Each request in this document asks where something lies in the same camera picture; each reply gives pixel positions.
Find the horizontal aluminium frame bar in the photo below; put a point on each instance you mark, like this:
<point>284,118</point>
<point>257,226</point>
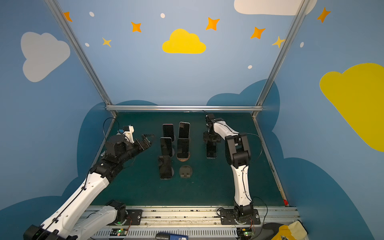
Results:
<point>148,108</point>

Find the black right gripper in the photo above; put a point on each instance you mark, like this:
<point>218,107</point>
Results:
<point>211,136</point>

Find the aluminium frame post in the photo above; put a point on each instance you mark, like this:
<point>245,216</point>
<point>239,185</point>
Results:
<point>292,32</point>
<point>75,43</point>

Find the yellow cloth bag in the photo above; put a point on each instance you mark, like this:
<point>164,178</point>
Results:
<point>294,231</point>

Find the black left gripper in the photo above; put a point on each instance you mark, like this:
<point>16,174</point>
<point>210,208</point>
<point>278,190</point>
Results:
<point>139,144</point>

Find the blue black tool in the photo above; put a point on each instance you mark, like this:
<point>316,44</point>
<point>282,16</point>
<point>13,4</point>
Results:
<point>169,236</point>

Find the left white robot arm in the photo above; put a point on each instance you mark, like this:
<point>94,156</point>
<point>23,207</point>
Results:
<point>63,224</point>

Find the wooden round phone stand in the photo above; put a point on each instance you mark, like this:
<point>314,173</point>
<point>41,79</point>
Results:
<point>184,159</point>

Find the right aluminium frame post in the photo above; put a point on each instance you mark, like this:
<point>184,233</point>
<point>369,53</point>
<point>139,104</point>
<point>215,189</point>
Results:
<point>292,32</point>

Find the dark phone middle right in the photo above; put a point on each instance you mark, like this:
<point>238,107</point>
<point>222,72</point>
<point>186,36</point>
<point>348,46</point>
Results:
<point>183,148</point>

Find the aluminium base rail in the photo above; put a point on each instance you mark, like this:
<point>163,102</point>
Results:
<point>196,222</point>

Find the green phone middle left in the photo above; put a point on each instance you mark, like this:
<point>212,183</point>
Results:
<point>166,146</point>

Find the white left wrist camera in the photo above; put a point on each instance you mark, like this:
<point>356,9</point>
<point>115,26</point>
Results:
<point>128,133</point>

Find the left aluminium frame post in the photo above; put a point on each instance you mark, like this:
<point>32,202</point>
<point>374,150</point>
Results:
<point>75,43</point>

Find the dark grey stand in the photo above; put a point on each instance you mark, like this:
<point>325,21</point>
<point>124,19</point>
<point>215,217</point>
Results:
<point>185,172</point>

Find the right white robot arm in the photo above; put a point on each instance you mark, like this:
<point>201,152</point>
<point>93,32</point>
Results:
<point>238,155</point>

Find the pink phone back left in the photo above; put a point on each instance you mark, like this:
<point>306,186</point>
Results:
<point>168,131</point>

